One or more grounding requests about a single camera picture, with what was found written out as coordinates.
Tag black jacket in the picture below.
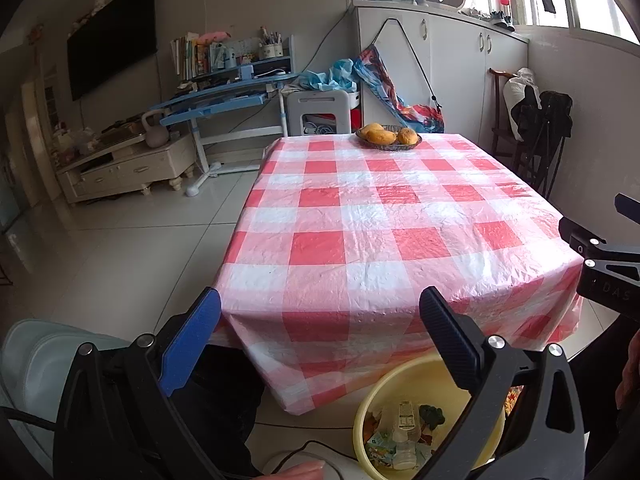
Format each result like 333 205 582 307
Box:
515 91 573 142

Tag wooden chair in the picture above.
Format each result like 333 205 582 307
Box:
489 67 531 171

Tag white cabinet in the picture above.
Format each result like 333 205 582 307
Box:
352 0 530 146

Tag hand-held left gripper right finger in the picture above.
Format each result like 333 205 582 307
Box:
419 286 586 480

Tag colourful patterned cloth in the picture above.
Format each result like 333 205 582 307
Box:
505 385 525 416

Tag black folding chair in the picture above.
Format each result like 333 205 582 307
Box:
522 91 573 198

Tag white television stand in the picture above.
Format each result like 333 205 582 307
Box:
55 132 197 205

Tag white bag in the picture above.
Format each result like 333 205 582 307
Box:
502 67 540 133

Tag green plush tree toy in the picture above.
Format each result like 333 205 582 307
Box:
419 404 446 431

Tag pink checkered tablecloth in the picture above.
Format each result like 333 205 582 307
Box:
212 132 586 416

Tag pale blue plastic chair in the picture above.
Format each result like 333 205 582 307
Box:
0 319 133 461

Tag person's dark trousers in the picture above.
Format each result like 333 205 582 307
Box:
170 345 266 478

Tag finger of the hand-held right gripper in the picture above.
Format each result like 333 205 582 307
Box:
614 193 640 223
558 216 640 263

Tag black television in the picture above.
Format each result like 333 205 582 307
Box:
66 0 160 102

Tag yellow plastic bin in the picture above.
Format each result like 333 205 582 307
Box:
352 352 506 480

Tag person's right hand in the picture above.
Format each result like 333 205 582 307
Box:
616 327 640 411

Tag blue plastic sheet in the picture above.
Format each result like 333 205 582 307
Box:
297 57 361 93

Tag beige kettlebell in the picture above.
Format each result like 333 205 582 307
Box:
141 110 172 148

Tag black elastic cord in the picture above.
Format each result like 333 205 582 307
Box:
372 17 443 111

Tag clear plastic bottle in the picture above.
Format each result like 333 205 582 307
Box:
377 400 421 471

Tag row of books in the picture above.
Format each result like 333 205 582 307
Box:
170 32 211 81

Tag white pen holder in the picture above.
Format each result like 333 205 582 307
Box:
258 27 283 60

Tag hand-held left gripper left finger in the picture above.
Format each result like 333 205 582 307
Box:
52 287 222 480

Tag blue study desk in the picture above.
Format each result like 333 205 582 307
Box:
148 35 301 196

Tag white plastic stool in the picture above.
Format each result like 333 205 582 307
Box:
286 91 351 137

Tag green blue drink carton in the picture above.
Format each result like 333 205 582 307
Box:
365 432 433 468

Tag black cable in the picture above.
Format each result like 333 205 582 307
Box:
257 422 356 433

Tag white storage crate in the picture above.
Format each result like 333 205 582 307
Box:
347 91 362 133

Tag dark woven basket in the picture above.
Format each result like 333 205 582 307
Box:
356 127 423 152

